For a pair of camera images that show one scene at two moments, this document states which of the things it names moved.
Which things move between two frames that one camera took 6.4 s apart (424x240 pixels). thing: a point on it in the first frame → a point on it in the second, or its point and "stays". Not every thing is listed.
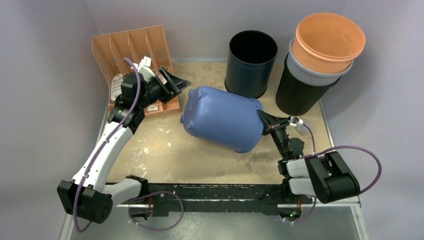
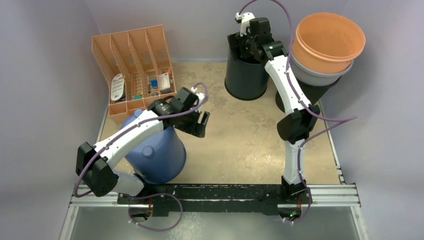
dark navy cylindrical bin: [251, 56] stays
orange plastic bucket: [327, 43] stays
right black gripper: [274, 126] → [241, 44]
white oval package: [116, 86] stays
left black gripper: [174, 85] → [196, 128]
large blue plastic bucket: [224, 118] → [161, 160]
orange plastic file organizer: [134, 44] stays
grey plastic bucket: [316, 78] stays
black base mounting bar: [210, 199] stays
